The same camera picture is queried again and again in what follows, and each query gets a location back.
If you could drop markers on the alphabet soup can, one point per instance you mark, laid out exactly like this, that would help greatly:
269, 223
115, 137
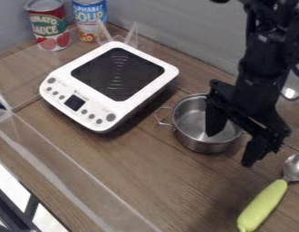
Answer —
90, 12

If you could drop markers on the spoon with green handle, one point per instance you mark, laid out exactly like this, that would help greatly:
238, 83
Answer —
267, 200

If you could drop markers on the white and black induction stove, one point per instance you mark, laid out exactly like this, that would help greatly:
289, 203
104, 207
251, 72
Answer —
100, 88

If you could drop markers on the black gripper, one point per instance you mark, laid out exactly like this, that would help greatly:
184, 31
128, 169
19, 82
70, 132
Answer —
247, 103

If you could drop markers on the clear acrylic corner bracket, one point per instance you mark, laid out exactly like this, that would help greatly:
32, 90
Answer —
127, 37

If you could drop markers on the tomato sauce can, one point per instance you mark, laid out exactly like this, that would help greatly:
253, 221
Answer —
50, 26

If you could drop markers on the black metal frame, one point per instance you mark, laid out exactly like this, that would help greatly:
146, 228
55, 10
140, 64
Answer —
14, 220

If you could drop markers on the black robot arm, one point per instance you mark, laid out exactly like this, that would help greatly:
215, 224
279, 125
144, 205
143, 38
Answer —
273, 35

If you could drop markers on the silver pot with handles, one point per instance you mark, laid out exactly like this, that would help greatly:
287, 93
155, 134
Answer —
188, 125

